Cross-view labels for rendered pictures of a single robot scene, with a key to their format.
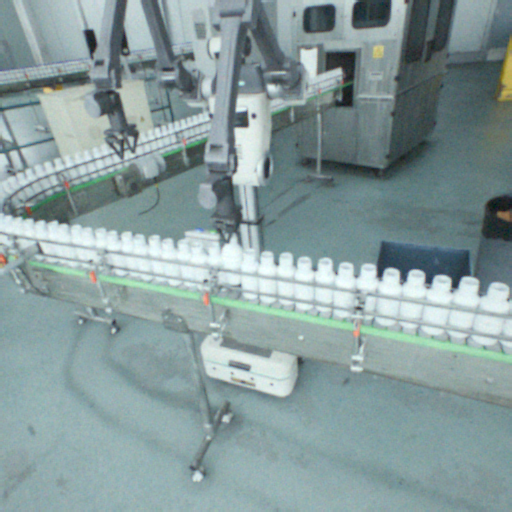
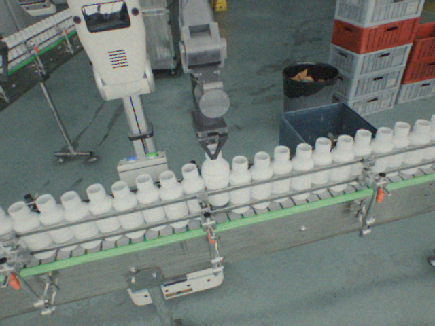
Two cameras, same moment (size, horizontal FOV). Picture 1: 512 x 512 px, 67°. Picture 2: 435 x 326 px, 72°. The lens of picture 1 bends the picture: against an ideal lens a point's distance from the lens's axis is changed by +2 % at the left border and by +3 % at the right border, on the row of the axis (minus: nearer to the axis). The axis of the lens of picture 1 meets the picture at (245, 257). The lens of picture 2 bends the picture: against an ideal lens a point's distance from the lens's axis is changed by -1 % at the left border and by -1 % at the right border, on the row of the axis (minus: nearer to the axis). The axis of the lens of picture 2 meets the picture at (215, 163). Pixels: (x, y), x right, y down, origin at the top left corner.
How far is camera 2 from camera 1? 0.67 m
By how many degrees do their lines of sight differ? 30
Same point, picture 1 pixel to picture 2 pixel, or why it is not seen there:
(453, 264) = (333, 117)
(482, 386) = not seen: outside the picture
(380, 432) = (301, 268)
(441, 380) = (414, 208)
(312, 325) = (317, 210)
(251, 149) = (137, 52)
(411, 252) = (304, 117)
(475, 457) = (359, 250)
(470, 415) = not seen: hidden behind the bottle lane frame
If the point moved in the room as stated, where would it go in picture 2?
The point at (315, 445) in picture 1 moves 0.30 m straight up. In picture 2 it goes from (267, 308) to (268, 278)
